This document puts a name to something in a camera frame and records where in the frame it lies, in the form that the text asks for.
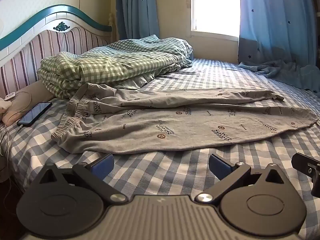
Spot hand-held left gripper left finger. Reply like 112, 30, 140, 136
33, 154, 128, 204

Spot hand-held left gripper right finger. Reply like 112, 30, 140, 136
195, 153, 286, 203

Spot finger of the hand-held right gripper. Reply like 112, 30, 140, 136
291, 152, 320, 180

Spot grey printed pants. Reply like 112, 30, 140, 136
51, 82, 318, 155

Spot black smartphone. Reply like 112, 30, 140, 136
17, 102, 53, 127

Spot tan pillow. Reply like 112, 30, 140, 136
2, 80, 54, 127

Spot green checkered quilt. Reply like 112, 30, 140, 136
37, 34, 194, 99

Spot striped headboard with teal trim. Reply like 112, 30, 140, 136
0, 4, 113, 98

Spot blue star curtain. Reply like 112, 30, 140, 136
116, 0, 160, 41
237, 0, 320, 92

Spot bright window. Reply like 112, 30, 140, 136
190, 0, 242, 39

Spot white charging cable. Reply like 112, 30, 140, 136
0, 90, 32, 160

